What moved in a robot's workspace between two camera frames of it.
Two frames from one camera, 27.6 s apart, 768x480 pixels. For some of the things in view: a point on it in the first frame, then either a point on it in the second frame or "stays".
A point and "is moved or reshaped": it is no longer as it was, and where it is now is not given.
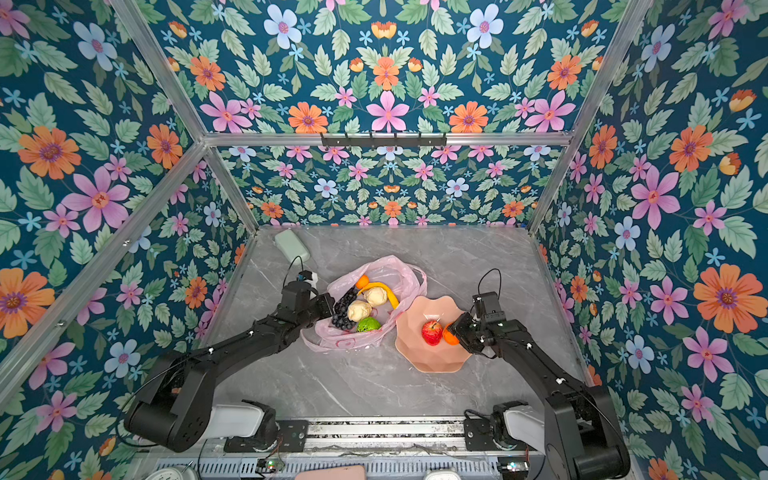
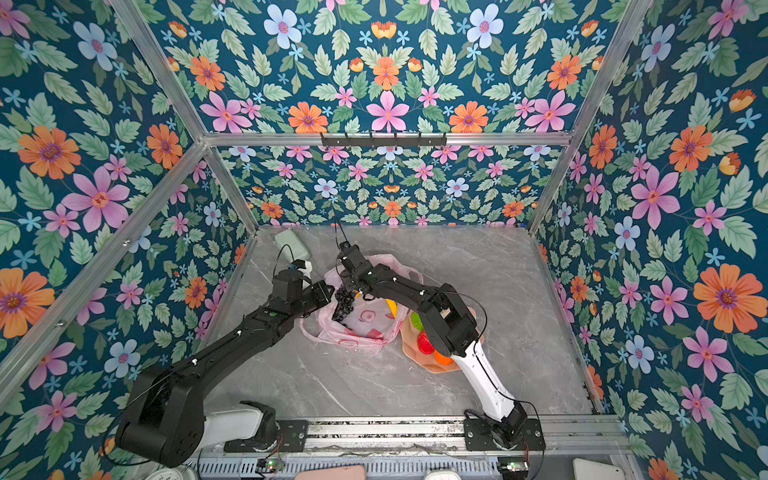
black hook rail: [383, 141] stays
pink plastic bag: [363, 303] is moved or reshaped
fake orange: [449, 336] is moved or reshaped
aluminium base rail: [387, 438] stays
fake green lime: [367, 324] -> [417, 321]
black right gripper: [459, 326] -> [345, 276]
